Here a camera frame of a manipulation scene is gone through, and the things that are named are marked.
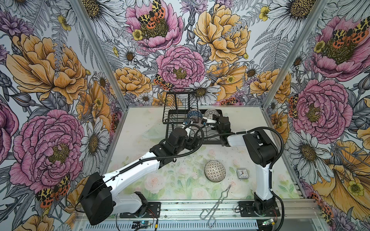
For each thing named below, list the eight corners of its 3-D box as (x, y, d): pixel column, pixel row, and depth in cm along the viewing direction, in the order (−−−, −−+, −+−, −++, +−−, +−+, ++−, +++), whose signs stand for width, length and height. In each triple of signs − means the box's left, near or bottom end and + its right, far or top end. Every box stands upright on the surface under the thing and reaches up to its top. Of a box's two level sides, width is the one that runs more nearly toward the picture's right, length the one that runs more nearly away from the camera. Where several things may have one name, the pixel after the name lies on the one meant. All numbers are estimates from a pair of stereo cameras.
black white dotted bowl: (205, 183, 84) (206, 180, 79) (204, 165, 92) (204, 160, 87) (224, 183, 84) (227, 180, 79) (222, 165, 92) (224, 160, 87)
